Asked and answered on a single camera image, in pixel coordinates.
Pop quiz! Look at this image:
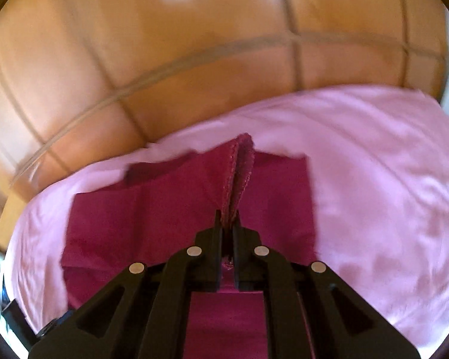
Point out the dark red small garment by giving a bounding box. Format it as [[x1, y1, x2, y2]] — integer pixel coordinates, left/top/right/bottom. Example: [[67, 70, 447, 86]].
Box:
[[60, 134, 316, 358]]

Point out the pink bedspread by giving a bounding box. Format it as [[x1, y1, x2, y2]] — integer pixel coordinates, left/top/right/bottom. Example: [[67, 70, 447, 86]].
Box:
[[4, 85, 449, 358]]

